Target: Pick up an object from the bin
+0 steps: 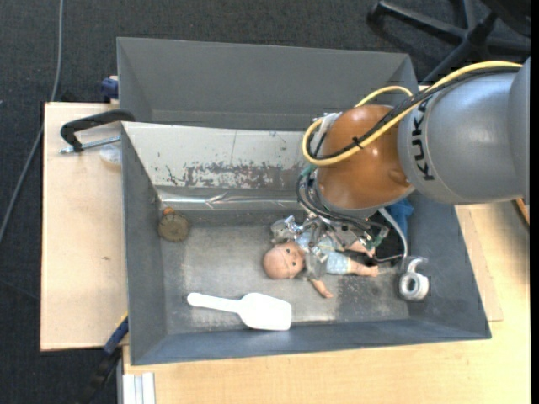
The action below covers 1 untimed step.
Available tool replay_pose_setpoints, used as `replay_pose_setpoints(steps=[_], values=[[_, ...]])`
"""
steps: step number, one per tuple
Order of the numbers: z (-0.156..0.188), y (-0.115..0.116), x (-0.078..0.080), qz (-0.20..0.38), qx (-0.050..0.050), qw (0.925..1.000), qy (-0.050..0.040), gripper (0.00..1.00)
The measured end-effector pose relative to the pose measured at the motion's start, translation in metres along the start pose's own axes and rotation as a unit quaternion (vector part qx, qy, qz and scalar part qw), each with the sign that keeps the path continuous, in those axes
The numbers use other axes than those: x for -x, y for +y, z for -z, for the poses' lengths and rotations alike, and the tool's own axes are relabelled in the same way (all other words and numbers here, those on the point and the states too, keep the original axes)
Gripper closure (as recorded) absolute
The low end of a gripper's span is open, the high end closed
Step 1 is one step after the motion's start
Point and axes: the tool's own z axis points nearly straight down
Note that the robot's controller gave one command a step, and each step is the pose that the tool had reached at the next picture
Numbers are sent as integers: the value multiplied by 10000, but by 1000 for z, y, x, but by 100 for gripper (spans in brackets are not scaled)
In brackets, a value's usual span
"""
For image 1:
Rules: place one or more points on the pale wood board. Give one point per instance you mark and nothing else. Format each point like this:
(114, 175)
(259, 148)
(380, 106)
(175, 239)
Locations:
(80, 234)

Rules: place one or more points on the blue cloth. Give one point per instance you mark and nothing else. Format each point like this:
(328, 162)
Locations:
(403, 215)

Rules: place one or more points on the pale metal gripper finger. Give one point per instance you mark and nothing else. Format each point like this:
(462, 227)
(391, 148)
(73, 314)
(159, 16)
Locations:
(316, 262)
(287, 229)

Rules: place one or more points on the brown round disc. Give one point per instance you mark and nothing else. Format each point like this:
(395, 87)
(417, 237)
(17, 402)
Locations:
(173, 226)

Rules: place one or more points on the baby doll in blue dress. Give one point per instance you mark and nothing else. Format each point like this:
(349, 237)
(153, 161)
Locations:
(283, 262)

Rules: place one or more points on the grey metal bin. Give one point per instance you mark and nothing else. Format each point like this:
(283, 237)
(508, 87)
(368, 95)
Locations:
(236, 267)

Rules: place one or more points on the white plastic scoop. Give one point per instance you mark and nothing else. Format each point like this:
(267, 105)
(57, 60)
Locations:
(265, 312)

